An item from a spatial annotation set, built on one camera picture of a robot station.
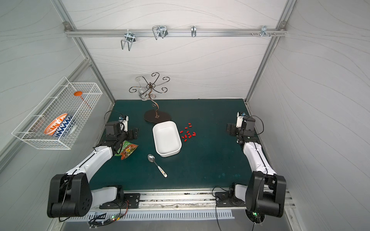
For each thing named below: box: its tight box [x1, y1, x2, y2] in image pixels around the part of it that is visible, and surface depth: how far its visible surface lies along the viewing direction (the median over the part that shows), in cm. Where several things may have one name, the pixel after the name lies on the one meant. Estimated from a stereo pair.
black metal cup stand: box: [129, 72, 172, 124], surface depth 93 cm
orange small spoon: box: [73, 90, 93, 110], surface depth 80 cm
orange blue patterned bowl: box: [43, 113, 75, 138], surface depth 61 cm
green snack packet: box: [114, 140, 139, 161], surface depth 89 cm
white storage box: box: [152, 120, 183, 158], surface depth 98 cm
